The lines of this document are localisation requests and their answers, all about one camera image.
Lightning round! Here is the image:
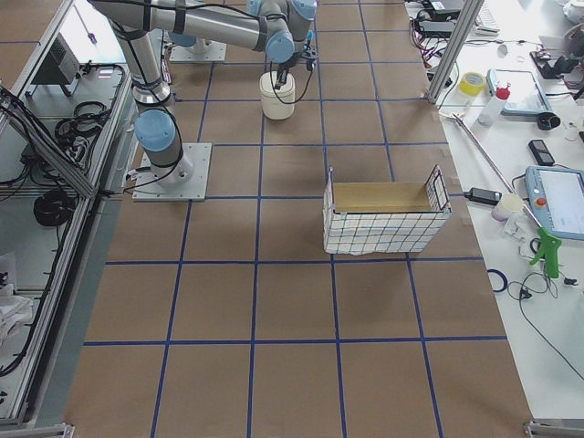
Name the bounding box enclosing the blue teach pendant tablet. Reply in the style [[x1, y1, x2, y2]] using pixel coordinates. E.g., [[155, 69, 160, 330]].
[[526, 166, 583, 241]]

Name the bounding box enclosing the yellow tape roll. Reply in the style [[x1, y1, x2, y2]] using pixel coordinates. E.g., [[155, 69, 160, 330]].
[[458, 72, 486, 97]]

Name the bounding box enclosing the white bottle red cap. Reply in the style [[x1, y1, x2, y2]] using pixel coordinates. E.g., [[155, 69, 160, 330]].
[[477, 83, 511, 127]]

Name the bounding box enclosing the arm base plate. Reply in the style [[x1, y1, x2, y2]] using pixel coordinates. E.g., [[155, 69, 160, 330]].
[[170, 40, 226, 64], [132, 142, 213, 202]]

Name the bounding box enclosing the blue tape roll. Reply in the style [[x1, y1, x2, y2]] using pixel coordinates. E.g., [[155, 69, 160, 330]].
[[487, 268, 508, 294]]

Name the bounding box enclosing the green handled grabber tool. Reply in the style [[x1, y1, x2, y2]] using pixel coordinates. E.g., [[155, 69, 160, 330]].
[[443, 113, 562, 278]]

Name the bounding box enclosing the grid patterned cardboard box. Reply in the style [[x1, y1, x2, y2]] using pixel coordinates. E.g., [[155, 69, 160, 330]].
[[323, 165, 453, 256]]

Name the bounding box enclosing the aluminium frame post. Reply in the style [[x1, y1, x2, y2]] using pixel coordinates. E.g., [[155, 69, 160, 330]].
[[426, 0, 484, 103]]

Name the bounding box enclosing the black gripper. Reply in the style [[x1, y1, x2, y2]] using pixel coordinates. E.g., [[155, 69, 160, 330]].
[[275, 43, 318, 90]]

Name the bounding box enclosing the black power adapter brick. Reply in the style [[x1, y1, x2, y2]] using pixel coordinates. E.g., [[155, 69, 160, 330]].
[[464, 187, 502, 206]]

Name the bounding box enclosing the cream white trash can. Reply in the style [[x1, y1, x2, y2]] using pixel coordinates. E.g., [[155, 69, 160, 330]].
[[259, 71, 296, 120]]

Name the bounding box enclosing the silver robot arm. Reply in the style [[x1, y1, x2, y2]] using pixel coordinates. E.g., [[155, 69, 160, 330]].
[[93, 1, 317, 186], [245, 0, 318, 27]]

